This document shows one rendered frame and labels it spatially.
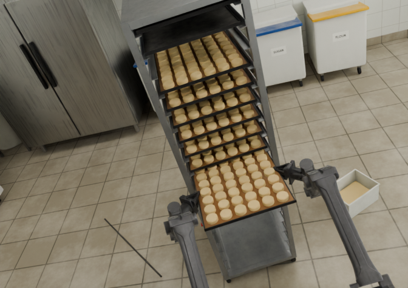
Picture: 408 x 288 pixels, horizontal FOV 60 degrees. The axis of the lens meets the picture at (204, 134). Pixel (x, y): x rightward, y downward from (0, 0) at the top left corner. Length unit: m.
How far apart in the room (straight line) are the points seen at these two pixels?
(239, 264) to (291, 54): 2.35
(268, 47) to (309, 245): 2.12
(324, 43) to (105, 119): 2.52
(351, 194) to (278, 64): 1.74
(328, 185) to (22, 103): 3.70
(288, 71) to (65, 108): 2.50
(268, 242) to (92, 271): 1.39
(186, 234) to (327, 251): 1.65
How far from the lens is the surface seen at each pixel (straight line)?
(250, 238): 2.52
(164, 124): 1.53
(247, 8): 1.41
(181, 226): 1.08
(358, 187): 2.88
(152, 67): 1.55
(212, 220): 1.51
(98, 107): 4.04
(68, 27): 3.71
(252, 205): 1.52
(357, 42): 4.10
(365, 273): 1.08
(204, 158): 1.76
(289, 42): 3.89
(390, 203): 2.88
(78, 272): 3.11
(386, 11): 4.85
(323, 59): 4.07
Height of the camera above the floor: 2.16
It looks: 35 degrees down
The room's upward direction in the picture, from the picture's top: 18 degrees counter-clockwise
